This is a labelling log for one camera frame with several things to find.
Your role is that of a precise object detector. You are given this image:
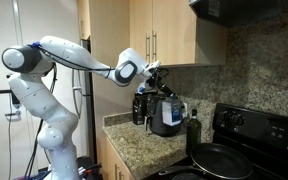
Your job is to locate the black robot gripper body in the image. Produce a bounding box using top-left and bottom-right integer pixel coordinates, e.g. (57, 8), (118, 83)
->
(148, 66), (174, 96)

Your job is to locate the black tall container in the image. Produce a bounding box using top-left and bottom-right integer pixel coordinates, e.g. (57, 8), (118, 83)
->
(132, 92), (149, 126)

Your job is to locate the dark olive oil bottle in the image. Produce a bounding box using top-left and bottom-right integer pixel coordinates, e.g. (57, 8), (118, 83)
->
(185, 108), (203, 156)

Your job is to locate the wooden upper cabinet door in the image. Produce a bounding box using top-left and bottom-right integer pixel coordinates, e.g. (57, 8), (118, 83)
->
(152, 0), (198, 66)
(129, 0), (154, 66)

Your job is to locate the wooden fridge side panel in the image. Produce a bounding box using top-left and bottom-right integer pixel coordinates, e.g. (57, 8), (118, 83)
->
(77, 0), (132, 168)

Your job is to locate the stainless steel refrigerator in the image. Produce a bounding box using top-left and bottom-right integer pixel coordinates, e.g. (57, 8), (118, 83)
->
(71, 36), (97, 165)

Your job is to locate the wooden lower cabinet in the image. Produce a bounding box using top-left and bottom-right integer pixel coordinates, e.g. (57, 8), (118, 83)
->
(97, 131), (142, 180)

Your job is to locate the black frying pan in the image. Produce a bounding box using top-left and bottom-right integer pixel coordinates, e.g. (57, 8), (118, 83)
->
(158, 142), (254, 180)

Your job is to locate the black kitchen stove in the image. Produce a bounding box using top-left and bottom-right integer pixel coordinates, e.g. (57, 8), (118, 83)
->
(143, 102), (288, 180)

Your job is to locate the orange black clamp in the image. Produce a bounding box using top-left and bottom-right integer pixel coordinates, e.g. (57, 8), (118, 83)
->
(82, 162), (103, 177)

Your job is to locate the black range hood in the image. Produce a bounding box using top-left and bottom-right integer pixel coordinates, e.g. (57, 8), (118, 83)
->
(188, 0), (288, 29)

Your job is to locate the white hanging device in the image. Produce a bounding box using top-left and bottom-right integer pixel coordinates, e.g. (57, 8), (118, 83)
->
(4, 92), (23, 122)

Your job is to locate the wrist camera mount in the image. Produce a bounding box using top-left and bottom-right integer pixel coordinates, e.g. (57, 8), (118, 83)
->
(137, 79), (158, 96)

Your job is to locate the white wall outlet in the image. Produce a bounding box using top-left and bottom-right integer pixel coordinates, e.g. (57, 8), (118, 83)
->
(182, 102), (189, 119)

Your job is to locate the metal upper cabinet handle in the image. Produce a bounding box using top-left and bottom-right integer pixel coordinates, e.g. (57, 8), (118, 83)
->
(145, 32), (151, 63)
(151, 30), (158, 63)

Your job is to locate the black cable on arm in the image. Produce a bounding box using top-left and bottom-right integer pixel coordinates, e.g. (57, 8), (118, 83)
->
(28, 43), (117, 80)

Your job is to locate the blue cable clip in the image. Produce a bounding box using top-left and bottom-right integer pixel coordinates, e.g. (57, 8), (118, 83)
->
(29, 41), (43, 50)

